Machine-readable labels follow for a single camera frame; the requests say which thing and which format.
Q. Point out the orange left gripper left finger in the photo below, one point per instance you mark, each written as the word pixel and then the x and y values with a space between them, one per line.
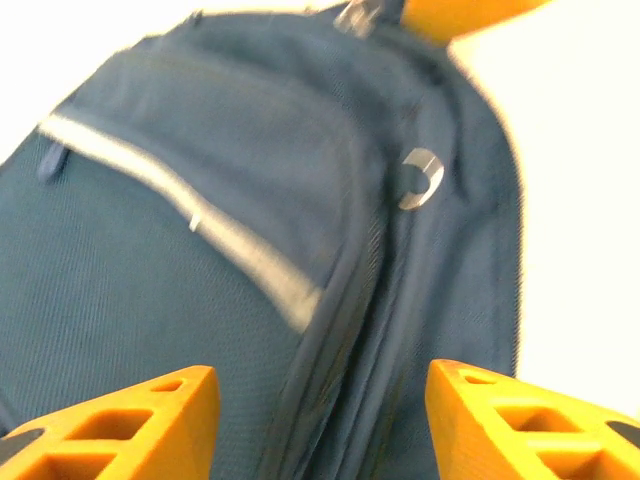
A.
pixel 125 440

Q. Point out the navy blue backpack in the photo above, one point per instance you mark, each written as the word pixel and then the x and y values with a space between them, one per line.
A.
pixel 225 225

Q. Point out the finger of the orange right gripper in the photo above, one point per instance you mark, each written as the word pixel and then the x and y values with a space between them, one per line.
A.
pixel 450 17

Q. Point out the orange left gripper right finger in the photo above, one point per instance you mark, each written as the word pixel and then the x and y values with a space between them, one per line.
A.
pixel 500 435

